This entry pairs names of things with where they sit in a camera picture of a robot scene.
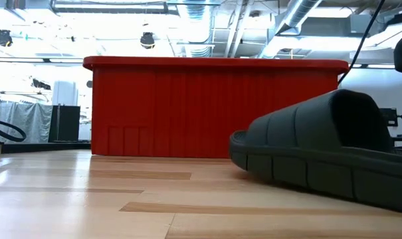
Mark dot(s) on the black slide sandal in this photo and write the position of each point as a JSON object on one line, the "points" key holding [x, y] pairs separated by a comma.
{"points": [[320, 132]]}

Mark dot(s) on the red plastic bin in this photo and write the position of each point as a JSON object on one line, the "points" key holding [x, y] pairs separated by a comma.
{"points": [[187, 109]]}

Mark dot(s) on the black clamp stand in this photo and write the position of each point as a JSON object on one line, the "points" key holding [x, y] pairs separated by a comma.
{"points": [[390, 117]]}

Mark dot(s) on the black ceiling lamp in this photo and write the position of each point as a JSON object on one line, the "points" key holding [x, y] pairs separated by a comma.
{"points": [[3, 38], [147, 40]]}

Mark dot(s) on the white tank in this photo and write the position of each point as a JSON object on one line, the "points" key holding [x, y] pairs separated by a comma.
{"points": [[64, 94]]}

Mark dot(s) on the black cabinet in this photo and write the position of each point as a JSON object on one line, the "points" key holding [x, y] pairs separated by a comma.
{"points": [[66, 124]]}

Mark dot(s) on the grey cloth cover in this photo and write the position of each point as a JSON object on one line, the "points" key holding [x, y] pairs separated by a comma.
{"points": [[31, 119]]}

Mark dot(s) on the silver spiral duct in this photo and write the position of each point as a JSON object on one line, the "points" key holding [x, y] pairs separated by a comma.
{"points": [[300, 11]]}

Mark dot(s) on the corrugated silver duct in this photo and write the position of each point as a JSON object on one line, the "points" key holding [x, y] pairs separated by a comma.
{"points": [[197, 13]]}

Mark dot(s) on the black aluminium table frame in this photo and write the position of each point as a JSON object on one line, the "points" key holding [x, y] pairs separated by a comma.
{"points": [[38, 147]]}

